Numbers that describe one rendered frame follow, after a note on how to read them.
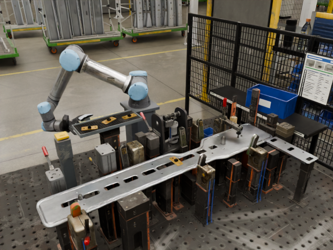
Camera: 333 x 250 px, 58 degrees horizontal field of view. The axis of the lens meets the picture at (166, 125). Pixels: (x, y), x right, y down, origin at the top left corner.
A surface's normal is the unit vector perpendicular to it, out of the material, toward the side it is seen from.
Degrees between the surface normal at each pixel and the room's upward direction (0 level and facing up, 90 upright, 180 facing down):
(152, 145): 90
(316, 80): 90
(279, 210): 0
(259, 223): 0
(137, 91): 94
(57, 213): 0
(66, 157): 90
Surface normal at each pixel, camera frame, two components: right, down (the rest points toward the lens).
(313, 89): -0.83, 0.26
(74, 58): -0.05, 0.43
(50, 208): 0.00, -0.88
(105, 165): 0.55, 0.39
